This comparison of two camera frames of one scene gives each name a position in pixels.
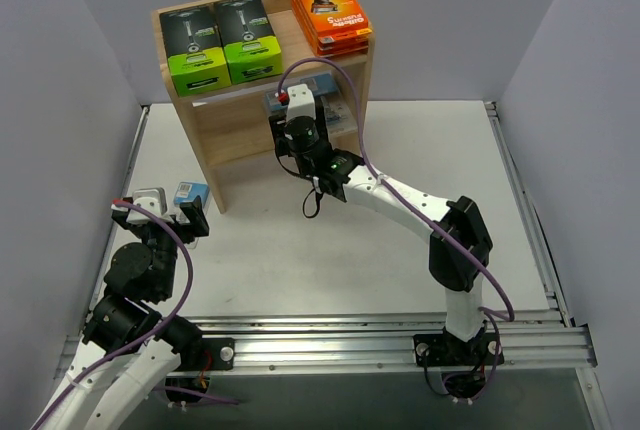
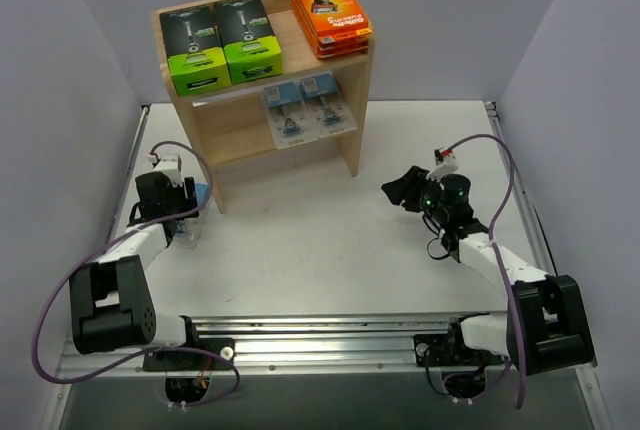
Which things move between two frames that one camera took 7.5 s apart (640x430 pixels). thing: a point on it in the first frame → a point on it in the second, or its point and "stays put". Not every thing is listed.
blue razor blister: (339, 118) stays put
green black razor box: (252, 49) stays put
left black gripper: (179, 228) → (181, 210)
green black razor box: (195, 50) stays put
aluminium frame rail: (377, 345) stays put
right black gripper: (275, 124) → (413, 190)
